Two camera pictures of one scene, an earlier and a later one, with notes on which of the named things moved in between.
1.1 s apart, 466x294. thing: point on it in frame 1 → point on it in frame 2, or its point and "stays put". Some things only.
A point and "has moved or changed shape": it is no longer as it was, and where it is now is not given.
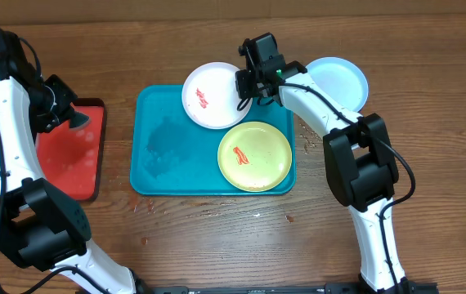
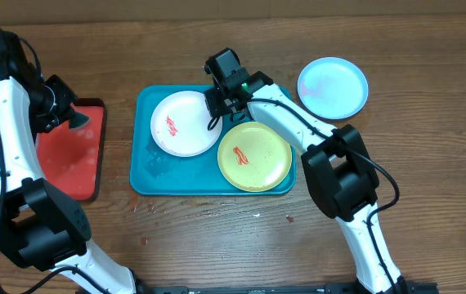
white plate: (210, 97) has moved or changed shape
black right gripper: (240, 87) → (212, 100)
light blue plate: (342, 79) stays put
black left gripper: (68, 95) stays put
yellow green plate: (254, 156) stays put
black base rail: (405, 287) stays put
